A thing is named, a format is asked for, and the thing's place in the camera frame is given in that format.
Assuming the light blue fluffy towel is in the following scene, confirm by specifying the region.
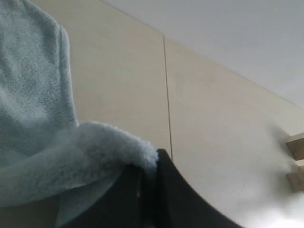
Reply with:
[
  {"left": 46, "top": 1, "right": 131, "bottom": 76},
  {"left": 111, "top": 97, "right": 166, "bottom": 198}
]
[{"left": 0, "top": 0, "right": 158, "bottom": 228}]

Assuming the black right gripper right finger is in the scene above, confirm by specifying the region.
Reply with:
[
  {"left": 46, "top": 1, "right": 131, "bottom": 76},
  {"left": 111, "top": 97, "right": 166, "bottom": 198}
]
[{"left": 154, "top": 149, "right": 240, "bottom": 228}]

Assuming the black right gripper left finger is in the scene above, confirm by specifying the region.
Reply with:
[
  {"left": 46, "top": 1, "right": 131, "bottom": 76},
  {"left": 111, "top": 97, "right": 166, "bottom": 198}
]
[{"left": 63, "top": 166, "right": 152, "bottom": 228}]

